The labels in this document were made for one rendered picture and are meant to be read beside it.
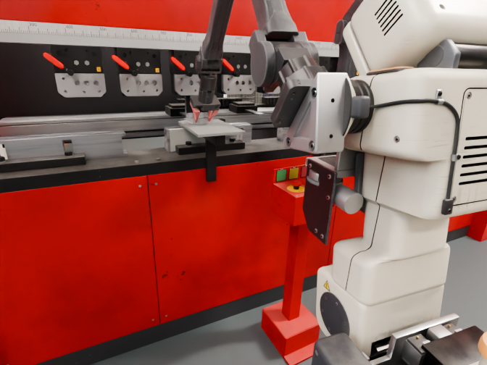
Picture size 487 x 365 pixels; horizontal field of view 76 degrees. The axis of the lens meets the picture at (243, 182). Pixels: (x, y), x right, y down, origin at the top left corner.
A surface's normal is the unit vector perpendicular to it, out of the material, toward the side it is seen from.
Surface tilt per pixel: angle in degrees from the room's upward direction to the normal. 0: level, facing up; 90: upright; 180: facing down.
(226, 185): 90
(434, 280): 82
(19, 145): 90
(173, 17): 90
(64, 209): 90
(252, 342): 0
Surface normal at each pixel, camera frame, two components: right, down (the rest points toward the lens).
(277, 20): 0.26, -0.29
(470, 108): 0.35, 0.22
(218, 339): 0.03, -0.93
